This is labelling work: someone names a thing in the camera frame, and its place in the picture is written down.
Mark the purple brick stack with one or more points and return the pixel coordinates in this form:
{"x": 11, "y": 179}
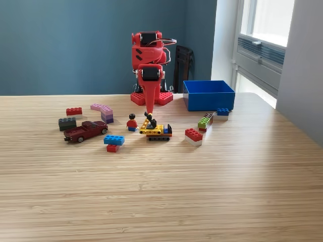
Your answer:
{"x": 107, "y": 117}

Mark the blue on red brick stack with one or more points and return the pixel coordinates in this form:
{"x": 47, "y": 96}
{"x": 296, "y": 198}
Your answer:
{"x": 114, "y": 140}

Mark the red on white brick stack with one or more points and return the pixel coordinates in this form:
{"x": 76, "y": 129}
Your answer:
{"x": 74, "y": 111}
{"x": 193, "y": 134}

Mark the blue plastic bin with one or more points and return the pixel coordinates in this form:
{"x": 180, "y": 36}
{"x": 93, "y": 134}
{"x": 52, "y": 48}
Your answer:
{"x": 209, "y": 102}

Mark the black table clamp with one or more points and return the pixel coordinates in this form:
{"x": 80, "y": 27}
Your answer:
{"x": 169, "y": 87}
{"x": 135, "y": 88}

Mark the black chair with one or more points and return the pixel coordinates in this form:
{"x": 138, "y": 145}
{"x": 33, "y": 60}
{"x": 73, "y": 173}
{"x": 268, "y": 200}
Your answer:
{"x": 183, "y": 70}

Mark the toy figure red shirt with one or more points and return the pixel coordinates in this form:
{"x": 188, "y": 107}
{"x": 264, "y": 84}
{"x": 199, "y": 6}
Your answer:
{"x": 132, "y": 124}

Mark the small yellow toy digger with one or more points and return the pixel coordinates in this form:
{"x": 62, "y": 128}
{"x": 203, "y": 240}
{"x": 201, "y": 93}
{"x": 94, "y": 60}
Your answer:
{"x": 154, "y": 129}

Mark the flat pink toy brick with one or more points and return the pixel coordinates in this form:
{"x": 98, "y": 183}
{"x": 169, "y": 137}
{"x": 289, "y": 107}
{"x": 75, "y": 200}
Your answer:
{"x": 96, "y": 106}

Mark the green brown red brick stack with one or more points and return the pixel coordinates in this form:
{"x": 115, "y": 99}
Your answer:
{"x": 204, "y": 122}

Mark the blue on white brick stack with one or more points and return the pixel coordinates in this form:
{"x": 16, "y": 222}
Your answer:
{"x": 222, "y": 112}

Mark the dark red toy pickup truck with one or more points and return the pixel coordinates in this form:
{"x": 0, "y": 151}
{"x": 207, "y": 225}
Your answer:
{"x": 84, "y": 131}

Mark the dark grey toy brick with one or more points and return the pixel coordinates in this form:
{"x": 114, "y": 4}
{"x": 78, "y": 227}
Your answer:
{"x": 66, "y": 124}

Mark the grey window vent grille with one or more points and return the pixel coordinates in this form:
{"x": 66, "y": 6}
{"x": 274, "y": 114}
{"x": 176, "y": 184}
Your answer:
{"x": 270, "y": 54}

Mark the white window frame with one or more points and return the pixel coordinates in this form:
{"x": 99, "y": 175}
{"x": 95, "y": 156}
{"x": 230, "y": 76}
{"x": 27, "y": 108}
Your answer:
{"x": 267, "y": 17}

